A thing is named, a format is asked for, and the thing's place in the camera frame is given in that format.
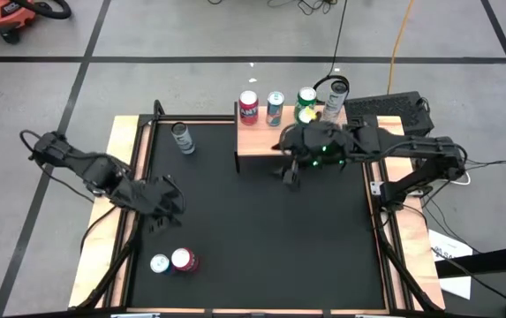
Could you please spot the short black frame strut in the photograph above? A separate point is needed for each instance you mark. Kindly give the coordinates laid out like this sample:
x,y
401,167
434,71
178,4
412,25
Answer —
x,y
159,112

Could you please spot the white paper sheet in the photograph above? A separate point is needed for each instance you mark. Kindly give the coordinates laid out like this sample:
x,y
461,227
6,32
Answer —
x,y
444,245

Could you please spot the silver mounting bracket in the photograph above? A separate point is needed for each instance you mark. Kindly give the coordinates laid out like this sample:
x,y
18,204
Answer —
x,y
376,188

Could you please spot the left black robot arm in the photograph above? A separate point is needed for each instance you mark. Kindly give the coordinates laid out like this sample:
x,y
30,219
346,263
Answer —
x,y
85,163

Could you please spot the green Sprite can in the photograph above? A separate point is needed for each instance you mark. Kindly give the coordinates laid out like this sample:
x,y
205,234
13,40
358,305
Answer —
x,y
304,115
306,95

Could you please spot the wooden shelf with black legs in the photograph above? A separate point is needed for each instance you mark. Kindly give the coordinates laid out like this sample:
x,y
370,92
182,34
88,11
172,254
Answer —
x,y
257,141

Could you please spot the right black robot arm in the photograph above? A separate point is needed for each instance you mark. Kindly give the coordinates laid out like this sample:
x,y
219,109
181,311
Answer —
x,y
429,148

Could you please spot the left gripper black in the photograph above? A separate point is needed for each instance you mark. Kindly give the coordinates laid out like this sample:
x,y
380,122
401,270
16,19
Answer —
x,y
146,199

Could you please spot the slim teal beverage can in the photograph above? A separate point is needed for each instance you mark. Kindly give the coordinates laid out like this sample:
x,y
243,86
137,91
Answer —
x,y
274,110

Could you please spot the black board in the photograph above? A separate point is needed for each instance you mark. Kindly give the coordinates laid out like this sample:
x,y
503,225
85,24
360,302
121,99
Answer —
x,y
491,260

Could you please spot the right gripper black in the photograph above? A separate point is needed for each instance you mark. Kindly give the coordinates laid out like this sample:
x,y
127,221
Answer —
x,y
323,141

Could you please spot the black table mat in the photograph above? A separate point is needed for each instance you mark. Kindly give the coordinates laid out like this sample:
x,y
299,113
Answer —
x,y
257,243

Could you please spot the red Fanta can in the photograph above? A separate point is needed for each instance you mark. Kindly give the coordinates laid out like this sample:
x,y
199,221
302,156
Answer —
x,y
183,259
249,108

